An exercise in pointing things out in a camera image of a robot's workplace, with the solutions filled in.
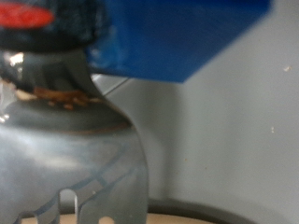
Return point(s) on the metal spatula with blue block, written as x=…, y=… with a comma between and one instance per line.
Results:
x=62, y=155

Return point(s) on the silver toaster oven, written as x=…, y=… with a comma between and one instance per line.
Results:
x=233, y=124

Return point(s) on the round wooden cutting board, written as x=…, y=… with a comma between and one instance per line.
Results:
x=174, y=219

